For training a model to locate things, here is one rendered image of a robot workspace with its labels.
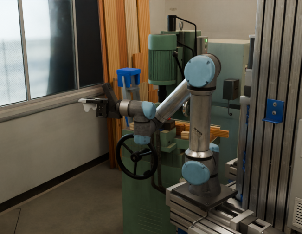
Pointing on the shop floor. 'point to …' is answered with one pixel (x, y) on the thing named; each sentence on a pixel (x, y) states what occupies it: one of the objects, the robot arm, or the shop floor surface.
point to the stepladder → (123, 80)
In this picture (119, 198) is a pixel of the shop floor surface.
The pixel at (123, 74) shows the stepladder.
